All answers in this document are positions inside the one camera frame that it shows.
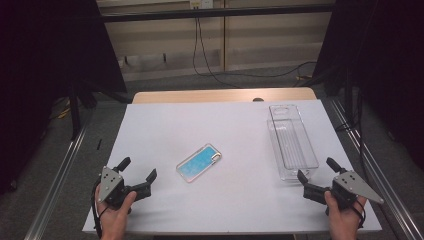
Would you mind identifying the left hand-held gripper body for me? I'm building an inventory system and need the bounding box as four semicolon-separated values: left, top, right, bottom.
98;165;153;211

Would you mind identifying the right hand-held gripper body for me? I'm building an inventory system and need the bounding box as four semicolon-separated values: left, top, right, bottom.
302;169;385;212

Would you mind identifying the clear plastic container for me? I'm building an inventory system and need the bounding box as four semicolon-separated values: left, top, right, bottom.
266;103;320;183

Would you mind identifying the blue phone case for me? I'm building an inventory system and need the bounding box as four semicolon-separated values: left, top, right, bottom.
175;143;223;184

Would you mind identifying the person's left hand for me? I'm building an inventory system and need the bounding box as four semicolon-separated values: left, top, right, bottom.
94;184;138;236

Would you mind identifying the person's right hand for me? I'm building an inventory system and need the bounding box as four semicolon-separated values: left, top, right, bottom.
323;190;368;238

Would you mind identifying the white table cover sheet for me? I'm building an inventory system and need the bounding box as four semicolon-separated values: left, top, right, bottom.
81;99;383;235

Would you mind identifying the black metal stand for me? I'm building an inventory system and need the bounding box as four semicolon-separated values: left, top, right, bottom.
67;81;83;141

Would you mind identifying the black curtain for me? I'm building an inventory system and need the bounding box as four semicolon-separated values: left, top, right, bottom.
0;0;128;196
311;0;424;171

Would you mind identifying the black horizontal bar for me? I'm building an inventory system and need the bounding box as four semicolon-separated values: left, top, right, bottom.
99;3;335;24

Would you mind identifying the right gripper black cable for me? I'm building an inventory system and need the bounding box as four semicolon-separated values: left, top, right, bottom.
350;199;368;230

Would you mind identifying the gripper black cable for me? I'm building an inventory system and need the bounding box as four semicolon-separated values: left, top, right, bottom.
90;179;105;240
350;199;368;230

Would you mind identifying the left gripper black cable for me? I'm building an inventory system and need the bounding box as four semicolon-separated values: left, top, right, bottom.
90;179;105;240

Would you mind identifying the black floor cable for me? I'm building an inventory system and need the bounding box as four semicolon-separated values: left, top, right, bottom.
229;60;318;80

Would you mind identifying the black hanging wall cable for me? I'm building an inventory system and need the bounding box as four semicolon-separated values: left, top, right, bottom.
192;16;242;89

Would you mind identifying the white wall outlet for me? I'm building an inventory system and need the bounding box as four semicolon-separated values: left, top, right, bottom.
189;0;214;10

